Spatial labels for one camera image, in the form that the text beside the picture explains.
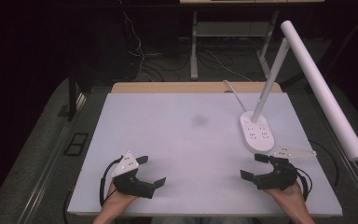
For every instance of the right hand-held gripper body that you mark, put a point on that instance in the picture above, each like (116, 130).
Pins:
(281, 177)

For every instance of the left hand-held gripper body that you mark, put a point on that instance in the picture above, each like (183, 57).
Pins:
(127, 182)

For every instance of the person's right hand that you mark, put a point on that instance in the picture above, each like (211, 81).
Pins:
(292, 197)

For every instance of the person's left hand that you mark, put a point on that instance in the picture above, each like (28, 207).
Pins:
(115, 202)

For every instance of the white desk lamp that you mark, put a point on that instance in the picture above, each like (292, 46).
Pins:
(320, 90)

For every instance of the black stand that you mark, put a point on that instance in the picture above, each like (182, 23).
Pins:
(72, 93)

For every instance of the black rectangular frame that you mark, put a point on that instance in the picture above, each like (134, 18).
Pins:
(74, 152)

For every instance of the grey metal desk frame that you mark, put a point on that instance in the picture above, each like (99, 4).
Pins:
(194, 46)

